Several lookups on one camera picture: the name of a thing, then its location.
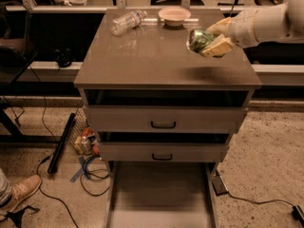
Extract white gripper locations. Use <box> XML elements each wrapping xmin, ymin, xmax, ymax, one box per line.
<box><xmin>200</xmin><ymin>9</ymin><xmax>258</xmax><ymax>57</ymax></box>

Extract green soda can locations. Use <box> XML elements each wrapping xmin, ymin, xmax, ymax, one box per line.
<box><xmin>186</xmin><ymin>28</ymin><xmax>217</xmax><ymax>53</ymax></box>

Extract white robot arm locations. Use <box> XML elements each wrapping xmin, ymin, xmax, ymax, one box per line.
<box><xmin>199</xmin><ymin>0</ymin><xmax>304</xmax><ymax>57</ymax></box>

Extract grey drawer cabinet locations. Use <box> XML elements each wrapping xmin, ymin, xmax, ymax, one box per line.
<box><xmin>73</xmin><ymin>7</ymin><xmax>263</xmax><ymax>163</ymax></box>

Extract grey top drawer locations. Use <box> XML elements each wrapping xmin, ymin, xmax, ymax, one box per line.
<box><xmin>84</xmin><ymin>105</ymin><xmax>247</xmax><ymax>134</ymax></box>

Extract grey drawer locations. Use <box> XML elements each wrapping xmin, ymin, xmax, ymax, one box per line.
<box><xmin>98</xmin><ymin>132</ymin><xmax>229</xmax><ymax>162</ymax></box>
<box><xmin>84</xmin><ymin>105</ymin><xmax>247</xmax><ymax>134</ymax></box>
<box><xmin>103</xmin><ymin>161</ymin><xmax>219</xmax><ymax>228</ymax></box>

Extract grey middle drawer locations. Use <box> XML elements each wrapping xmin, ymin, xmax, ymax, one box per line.
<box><xmin>98</xmin><ymin>132</ymin><xmax>229</xmax><ymax>162</ymax></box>

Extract grey bottom drawer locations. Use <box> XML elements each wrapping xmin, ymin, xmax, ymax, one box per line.
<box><xmin>103</xmin><ymin>161</ymin><xmax>219</xmax><ymax>228</ymax></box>

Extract white bowl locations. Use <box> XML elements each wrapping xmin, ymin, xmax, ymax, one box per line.
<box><xmin>159</xmin><ymin>7</ymin><xmax>191</xmax><ymax>27</ymax></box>

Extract clear plastic water bottle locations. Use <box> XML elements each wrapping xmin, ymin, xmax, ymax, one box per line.
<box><xmin>111</xmin><ymin>10</ymin><xmax>147</xmax><ymax>35</ymax></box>

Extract black floor outlet box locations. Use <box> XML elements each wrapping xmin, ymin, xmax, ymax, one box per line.
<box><xmin>212</xmin><ymin>176</ymin><xmax>228</xmax><ymax>196</ymax></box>

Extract black clamp device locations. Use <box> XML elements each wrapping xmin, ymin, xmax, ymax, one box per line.
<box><xmin>54</xmin><ymin>48</ymin><xmax>73</xmax><ymax>68</ymax></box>

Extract dark chair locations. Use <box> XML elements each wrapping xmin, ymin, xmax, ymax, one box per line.
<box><xmin>0</xmin><ymin>1</ymin><xmax>37</xmax><ymax>85</ymax></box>

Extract black tube on floor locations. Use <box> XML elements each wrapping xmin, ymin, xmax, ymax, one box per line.
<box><xmin>47</xmin><ymin>113</ymin><xmax>76</xmax><ymax>175</ymax></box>

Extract tan shoe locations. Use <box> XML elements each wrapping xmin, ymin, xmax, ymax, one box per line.
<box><xmin>0</xmin><ymin>175</ymin><xmax>42</xmax><ymax>220</ymax></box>

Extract wire basket with items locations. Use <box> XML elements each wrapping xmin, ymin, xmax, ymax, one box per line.
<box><xmin>68</xmin><ymin>108</ymin><xmax>99</xmax><ymax>156</ymax></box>

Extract black floor cable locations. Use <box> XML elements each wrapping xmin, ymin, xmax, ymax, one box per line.
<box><xmin>35</xmin><ymin>64</ymin><xmax>111</xmax><ymax>228</ymax></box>

